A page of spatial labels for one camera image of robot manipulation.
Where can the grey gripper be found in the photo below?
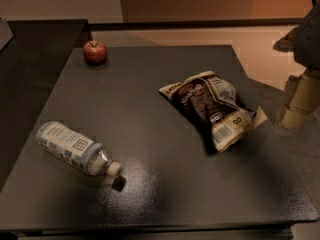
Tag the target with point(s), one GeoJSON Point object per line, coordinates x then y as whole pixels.
{"type": "Point", "coordinates": [309, 45]}

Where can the clear plastic water bottle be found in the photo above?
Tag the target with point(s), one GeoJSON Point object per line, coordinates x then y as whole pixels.
{"type": "Point", "coordinates": [77, 150]}

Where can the grey object at left edge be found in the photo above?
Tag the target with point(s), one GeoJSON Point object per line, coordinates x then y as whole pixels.
{"type": "Point", "coordinates": [5, 33]}

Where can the red apple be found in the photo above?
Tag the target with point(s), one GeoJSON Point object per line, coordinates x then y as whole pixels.
{"type": "Point", "coordinates": [95, 52]}

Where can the brown chip bag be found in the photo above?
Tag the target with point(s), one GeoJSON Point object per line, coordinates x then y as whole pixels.
{"type": "Point", "coordinates": [213, 105]}

